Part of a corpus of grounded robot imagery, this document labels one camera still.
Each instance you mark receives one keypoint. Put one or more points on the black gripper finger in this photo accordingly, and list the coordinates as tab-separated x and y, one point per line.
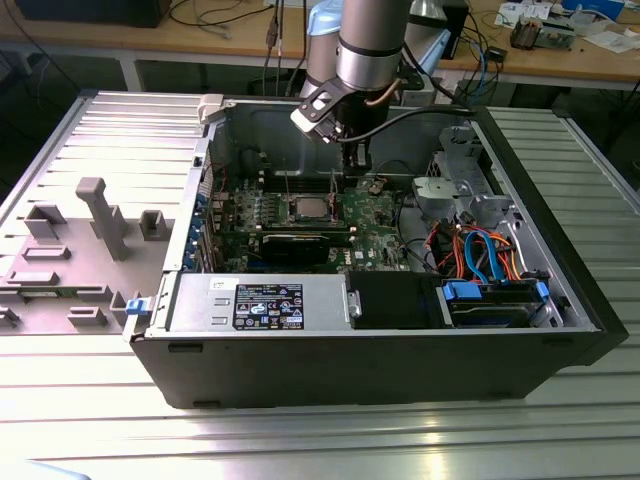
347	160
366	157

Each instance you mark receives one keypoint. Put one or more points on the metal CPU locking lever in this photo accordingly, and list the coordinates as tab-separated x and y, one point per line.
333	182
289	187

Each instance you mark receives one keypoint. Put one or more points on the silver CPU plate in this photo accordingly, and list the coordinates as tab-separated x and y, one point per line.
310	207

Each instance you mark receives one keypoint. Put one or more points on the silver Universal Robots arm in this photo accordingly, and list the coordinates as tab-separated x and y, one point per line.
367	40

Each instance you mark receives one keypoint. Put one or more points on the CPU socket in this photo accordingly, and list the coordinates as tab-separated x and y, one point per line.
290	212

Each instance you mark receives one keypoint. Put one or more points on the black RAM slot bank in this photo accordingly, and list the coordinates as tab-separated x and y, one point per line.
300	227
272	184

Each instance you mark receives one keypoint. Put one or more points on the green motherboard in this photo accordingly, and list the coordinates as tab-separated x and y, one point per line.
370	235

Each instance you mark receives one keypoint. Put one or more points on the silver metal drive cage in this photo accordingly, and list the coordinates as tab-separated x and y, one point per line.
440	192

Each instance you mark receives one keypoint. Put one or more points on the black graphics card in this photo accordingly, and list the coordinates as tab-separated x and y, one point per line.
295	247

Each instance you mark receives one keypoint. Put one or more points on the tall black box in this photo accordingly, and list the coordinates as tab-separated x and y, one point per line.
459	40

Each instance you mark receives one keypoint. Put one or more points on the beige plastic case latch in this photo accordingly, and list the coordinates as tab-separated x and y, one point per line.
210	107

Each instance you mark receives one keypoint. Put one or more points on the small black box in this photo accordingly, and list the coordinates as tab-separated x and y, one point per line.
496	53

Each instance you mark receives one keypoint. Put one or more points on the wooden desk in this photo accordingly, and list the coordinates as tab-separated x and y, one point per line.
200	42

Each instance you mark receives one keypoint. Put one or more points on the hard disk in blue carrier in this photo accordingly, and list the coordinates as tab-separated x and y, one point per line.
480	300

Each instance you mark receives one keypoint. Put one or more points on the finned metal heat sink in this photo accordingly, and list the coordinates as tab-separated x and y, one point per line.
525	35

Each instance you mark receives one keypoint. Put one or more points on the white printed leaflets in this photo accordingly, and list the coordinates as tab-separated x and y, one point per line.
515	10

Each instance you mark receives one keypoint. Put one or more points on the silver power supply unit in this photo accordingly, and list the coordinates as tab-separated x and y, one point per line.
200	300

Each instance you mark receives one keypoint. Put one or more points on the black open PC case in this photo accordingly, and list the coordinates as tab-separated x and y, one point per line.
350	370

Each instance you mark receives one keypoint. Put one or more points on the grey electronic device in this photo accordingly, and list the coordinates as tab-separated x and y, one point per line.
555	35

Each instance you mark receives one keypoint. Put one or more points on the blue plastic case latch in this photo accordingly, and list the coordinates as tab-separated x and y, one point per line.
137	306

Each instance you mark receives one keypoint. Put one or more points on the teal cardboard box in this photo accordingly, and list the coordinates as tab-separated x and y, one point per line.
595	7

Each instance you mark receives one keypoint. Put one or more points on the white plastic bag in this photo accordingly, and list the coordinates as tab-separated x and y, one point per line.
615	42

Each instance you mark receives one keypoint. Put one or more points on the grey plastic parts rack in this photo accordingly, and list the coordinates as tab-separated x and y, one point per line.
85	250

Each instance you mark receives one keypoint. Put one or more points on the black computer housing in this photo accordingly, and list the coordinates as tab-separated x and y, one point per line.
90	12

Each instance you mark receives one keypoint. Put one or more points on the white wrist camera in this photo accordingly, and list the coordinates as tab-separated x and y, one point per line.
315	102

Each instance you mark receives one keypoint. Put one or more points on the dark grey wrist camera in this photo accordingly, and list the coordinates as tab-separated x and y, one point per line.
415	80

